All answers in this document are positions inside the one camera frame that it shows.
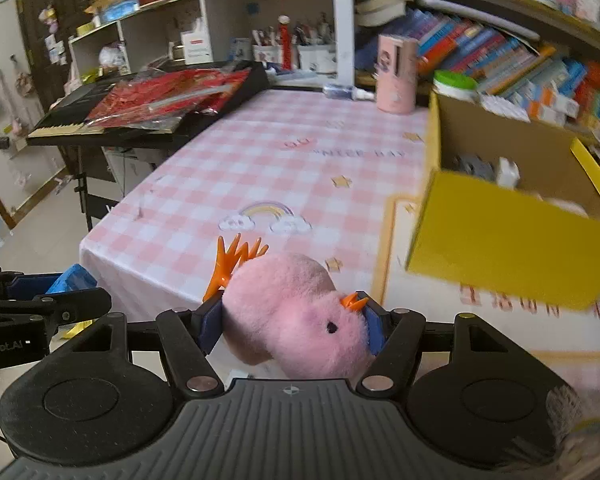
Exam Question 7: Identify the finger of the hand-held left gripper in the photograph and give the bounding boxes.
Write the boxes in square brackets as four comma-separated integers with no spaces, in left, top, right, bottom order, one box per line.
[0,271,64,302]
[0,287,112,339]

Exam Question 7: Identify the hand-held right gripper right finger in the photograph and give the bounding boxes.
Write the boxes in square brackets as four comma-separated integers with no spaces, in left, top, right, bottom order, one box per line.
[355,290,529,400]

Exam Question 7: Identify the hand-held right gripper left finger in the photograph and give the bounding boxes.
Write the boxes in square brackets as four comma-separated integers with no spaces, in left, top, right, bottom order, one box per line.
[54,295,227,399]

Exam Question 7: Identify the pink plush chick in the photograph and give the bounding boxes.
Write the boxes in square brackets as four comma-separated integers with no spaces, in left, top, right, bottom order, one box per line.
[202,234,376,380]

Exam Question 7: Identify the yellow cardboard box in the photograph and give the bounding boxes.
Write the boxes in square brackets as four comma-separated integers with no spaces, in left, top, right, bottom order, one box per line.
[405,91,600,311]

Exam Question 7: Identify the grey purple pouch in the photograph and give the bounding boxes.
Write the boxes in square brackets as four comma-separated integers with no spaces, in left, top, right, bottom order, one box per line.
[452,152,497,181]

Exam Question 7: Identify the yellow bag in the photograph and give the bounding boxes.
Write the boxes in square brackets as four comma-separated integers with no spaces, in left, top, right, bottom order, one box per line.
[55,322,93,341]

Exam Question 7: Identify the black keyboard stand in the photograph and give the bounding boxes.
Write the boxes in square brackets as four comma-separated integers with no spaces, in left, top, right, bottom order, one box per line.
[72,147,126,233]

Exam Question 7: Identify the pink checked tablecloth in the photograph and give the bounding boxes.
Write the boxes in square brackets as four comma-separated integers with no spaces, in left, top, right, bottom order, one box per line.
[79,87,600,396]

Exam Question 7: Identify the black electronic keyboard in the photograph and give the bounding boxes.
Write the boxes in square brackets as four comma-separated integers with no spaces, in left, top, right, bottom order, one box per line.
[26,60,271,148]

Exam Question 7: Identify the red packets in plastic bag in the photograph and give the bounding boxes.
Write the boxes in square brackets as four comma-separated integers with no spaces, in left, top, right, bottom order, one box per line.
[85,67,253,131]

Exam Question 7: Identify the clear small bottle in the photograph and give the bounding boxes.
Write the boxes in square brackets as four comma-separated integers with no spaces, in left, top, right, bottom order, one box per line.
[322,82,378,102]

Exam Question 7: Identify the white plastic bag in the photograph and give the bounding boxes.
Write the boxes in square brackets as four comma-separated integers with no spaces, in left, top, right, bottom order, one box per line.
[99,42,130,75]

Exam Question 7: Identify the pink pen holder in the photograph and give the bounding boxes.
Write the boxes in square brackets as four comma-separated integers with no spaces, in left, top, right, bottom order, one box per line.
[375,34,421,115]

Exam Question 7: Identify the white can with green lid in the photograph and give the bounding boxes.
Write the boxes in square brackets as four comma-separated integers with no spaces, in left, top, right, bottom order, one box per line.
[432,70,481,106]

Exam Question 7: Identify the white wipes pack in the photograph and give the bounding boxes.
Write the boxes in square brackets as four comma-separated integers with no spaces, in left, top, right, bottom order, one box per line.
[480,95,531,121]

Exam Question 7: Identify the white box with red label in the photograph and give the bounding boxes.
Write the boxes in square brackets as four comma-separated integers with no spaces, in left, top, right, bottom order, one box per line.
[180,17,213,65]

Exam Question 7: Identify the row of books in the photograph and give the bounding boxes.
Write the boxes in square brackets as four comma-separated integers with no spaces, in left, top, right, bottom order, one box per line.
[355,7,600,136]

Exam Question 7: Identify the white shelf unit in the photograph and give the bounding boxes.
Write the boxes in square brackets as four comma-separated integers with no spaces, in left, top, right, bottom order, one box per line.
[67,0,356,91]

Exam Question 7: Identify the grey rolled tube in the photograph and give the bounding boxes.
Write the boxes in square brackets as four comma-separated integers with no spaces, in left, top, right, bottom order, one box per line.
[417,0,541,41]

